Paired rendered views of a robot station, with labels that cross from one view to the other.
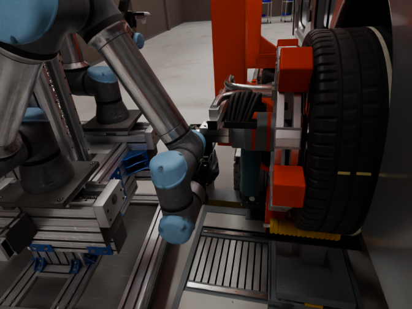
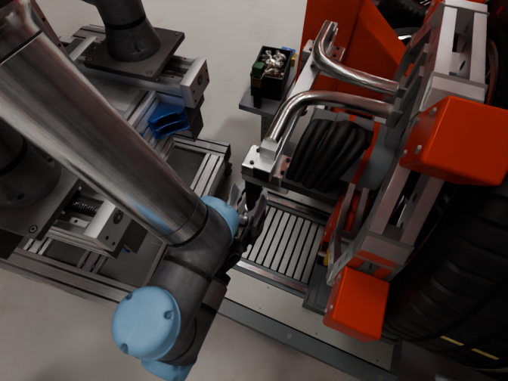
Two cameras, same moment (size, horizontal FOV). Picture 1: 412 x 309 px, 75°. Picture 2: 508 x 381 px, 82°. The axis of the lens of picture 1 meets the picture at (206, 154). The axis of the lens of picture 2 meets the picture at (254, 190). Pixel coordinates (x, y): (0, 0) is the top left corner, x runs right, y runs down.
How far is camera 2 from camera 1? 46 cm
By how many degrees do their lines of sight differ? 30
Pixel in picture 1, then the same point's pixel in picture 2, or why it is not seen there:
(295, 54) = (476, 129)
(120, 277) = (150, 244)
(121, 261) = not seen: hidden behind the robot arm
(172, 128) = (168, 233)
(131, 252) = not seen: hidden behind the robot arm
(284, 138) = (374, 254)
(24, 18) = not seen: outside the picture
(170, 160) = (144, 331)
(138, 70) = (75, 146)
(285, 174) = (356, 298)
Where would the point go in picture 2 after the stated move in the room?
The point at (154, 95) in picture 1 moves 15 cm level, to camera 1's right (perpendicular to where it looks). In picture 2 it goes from (124, 189) to (271, 208)
